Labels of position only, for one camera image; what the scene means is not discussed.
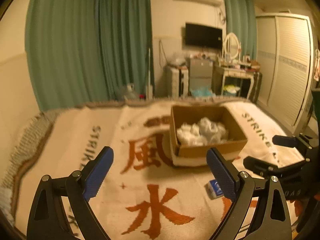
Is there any white plastic-wrapped soft bundle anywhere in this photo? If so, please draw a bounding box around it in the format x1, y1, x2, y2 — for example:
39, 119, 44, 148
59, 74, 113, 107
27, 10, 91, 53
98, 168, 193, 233
198, 117, 229, 144

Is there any white mesh garment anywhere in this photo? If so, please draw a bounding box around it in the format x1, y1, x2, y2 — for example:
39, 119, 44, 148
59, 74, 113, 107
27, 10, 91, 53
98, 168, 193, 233
176, 123, 207, 146

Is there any blue white tissue pack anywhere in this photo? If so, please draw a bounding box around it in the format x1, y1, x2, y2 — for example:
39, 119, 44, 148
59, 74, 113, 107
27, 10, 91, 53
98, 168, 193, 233
204, 179, 223, 200

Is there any brown cardboard box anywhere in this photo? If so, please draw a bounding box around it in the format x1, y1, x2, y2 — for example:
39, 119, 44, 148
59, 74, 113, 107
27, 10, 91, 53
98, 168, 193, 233
170, 105, 248, 167

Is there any striped grey bedding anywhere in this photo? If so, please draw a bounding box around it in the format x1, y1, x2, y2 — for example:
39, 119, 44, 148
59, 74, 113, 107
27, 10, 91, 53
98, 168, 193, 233
1, 109, 63, 212

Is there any bin with yellow-white contents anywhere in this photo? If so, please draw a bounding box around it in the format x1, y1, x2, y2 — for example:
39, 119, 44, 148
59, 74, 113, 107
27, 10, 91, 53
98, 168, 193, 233
223, 85, 240, 97

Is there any white dressing table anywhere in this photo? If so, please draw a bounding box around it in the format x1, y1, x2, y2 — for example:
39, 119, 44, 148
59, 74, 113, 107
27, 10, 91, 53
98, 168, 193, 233
212, 63, 263, 103

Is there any blue plastic bag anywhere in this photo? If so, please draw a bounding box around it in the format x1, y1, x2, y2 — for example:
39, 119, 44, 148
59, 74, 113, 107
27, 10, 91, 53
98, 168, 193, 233
190, 87, 215, 98

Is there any white sliding wardrobe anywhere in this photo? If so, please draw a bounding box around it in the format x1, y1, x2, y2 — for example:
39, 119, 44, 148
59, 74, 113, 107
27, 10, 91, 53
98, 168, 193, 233
256, 12, 314, 133

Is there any cream printed blanket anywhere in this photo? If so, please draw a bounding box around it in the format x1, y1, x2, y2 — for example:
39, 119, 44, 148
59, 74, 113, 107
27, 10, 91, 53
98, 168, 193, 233
11, 100, 304, 240

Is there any white oval vanity mirror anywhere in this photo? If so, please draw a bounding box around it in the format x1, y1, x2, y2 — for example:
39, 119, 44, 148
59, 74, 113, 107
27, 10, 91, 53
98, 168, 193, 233
222, 32, 241, 61

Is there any small grey refrigerator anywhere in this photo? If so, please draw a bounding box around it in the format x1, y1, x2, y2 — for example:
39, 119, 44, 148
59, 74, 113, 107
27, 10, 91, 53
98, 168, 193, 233
189, 58, 213, 90

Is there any white black storage cabinet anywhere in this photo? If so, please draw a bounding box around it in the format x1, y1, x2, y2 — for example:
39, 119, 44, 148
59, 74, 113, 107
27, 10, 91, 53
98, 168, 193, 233
167, 66, 189, 99

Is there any narrow green curtain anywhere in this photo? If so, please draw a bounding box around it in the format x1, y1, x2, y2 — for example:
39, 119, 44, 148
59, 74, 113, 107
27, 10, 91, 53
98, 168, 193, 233
224, 0, 257, 60

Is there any clear water jug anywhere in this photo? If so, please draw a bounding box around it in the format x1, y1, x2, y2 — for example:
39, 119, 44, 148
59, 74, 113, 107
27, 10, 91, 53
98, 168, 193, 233
117, 83, 139, 101

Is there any large green curtain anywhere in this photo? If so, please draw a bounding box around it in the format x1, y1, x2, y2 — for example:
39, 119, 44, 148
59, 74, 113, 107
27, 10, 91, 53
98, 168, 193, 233
25, 0, 155, 111

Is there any black wall television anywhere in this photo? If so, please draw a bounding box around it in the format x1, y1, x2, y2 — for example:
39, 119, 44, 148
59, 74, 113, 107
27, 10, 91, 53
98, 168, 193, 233
185, 23, 222, 49

